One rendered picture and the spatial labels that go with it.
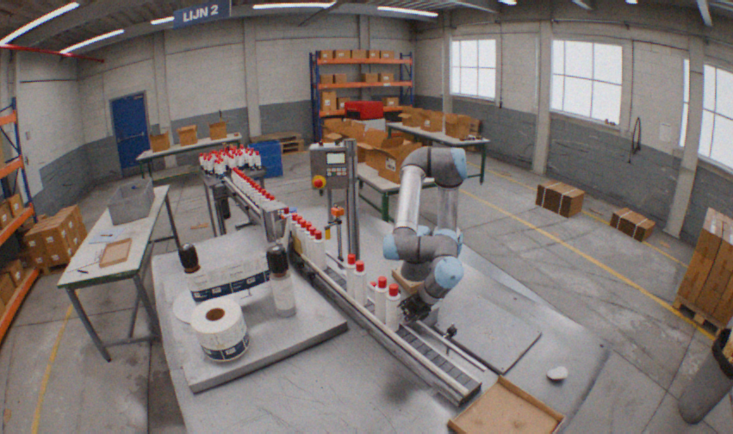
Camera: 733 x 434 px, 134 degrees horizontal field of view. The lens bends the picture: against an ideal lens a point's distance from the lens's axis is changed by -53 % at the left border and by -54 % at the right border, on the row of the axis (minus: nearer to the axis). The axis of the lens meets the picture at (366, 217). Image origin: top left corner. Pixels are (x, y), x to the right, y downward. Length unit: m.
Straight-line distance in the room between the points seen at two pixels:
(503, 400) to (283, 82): 8.59
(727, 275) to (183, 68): 10.40
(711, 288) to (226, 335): 3.86
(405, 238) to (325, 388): 0.58
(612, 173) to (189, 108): 9.38
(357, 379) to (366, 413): 0.15
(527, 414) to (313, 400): 0.71
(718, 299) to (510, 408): 3.00
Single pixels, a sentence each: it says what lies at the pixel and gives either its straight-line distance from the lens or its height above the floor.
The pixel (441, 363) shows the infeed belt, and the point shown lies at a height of 0.88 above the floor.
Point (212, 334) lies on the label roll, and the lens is 1.16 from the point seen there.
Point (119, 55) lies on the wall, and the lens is 9.33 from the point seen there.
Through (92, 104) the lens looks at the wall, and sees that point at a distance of 9.53.
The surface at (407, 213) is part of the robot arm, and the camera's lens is 1.01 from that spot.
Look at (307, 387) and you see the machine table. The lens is 1.17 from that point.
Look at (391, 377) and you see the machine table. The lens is 1.18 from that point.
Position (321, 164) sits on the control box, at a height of 1.40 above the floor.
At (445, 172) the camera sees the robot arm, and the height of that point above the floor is 1.43.
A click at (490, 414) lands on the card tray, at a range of 1.13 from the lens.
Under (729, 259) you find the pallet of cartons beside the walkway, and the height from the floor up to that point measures 0.75.
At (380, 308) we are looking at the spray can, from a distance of 1.24.
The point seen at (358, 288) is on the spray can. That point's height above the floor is 0.98.
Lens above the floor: 1.77
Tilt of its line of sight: 24 degrees down
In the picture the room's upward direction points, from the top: 1 degrees counter-clockwise
